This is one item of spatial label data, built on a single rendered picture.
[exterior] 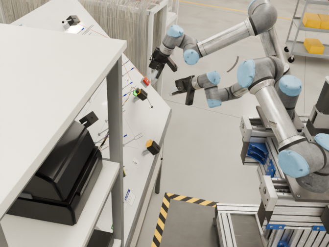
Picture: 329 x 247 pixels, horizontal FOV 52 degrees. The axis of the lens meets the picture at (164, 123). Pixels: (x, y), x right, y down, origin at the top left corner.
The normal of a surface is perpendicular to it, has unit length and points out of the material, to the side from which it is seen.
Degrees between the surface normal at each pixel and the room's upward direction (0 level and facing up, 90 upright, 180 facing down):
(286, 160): 94
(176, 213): 0
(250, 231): 0
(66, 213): 90
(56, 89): 0
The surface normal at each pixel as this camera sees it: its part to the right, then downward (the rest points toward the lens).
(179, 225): 0.07, -0.81
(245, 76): -0.94, 0.09
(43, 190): -0.16, 0.57
